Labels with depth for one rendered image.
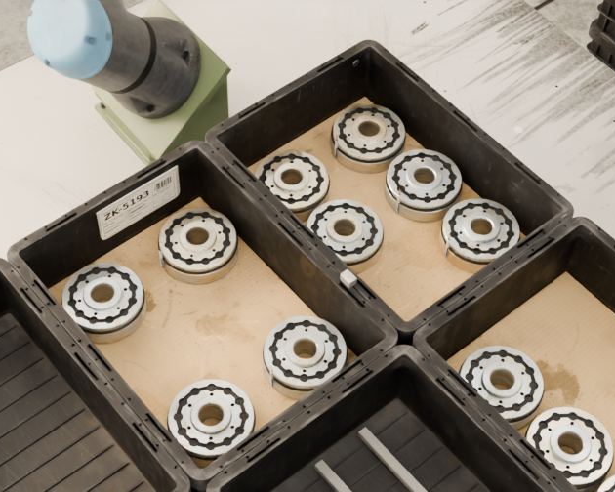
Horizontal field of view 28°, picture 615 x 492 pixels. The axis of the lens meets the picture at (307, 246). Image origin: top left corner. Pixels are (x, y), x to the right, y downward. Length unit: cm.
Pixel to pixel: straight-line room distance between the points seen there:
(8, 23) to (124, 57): 147
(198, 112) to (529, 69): 57
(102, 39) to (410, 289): 53
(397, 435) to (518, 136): 65
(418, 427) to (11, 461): 48
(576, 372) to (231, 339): 43
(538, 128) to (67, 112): 74
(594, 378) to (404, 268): 28
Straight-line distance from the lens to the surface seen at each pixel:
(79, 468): 147
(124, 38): 171
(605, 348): 159
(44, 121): 197
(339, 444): 147
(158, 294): 158
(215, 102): 183
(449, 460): 147
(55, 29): 169
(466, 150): 167
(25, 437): 150
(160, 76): 177
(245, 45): 205
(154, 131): 184
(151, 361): 153
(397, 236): 164
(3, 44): 312
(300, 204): 162
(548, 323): 159
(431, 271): 161
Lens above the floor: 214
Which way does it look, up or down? 54 degrees down
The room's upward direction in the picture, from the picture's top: 2 degrees clockwise
